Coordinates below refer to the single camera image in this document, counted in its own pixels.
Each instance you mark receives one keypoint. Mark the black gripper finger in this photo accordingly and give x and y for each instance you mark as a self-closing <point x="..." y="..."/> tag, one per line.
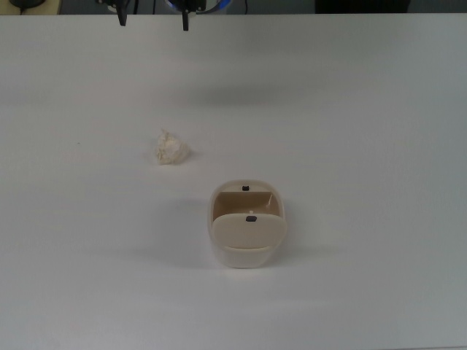
<point x="122" y="14"/>
<point x="185" y="20"/>

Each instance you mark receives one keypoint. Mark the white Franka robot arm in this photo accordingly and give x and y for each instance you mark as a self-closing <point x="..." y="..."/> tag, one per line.
<point x="219" y="4"/>

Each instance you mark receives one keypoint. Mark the crumpled white paper trash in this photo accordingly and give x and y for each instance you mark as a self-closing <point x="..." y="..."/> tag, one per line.
<point x="169" y="148"/>

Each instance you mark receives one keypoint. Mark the small cream lidded bin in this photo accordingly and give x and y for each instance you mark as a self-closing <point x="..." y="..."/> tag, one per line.
<point x="248" y="233"/>

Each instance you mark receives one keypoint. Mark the dark object on desk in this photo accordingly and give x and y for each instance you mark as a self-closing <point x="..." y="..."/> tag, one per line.
<point x="25" y="4"/>

